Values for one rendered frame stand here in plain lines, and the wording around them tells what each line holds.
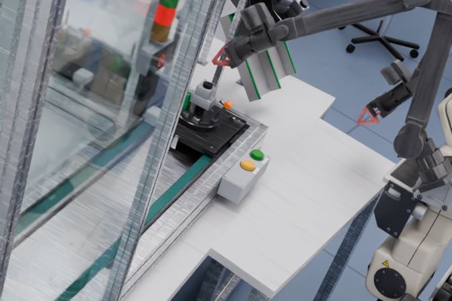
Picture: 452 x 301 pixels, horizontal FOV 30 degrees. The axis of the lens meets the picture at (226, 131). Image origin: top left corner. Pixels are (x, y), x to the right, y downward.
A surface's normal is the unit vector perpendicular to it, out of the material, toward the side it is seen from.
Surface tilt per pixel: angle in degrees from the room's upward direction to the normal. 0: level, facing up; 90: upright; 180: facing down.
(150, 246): 0
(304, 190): 0
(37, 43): 90
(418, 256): 90
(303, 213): 0
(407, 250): 90
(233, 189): 90
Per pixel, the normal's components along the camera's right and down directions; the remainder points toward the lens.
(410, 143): -0.36, 0.23
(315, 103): 0.29, -0.80
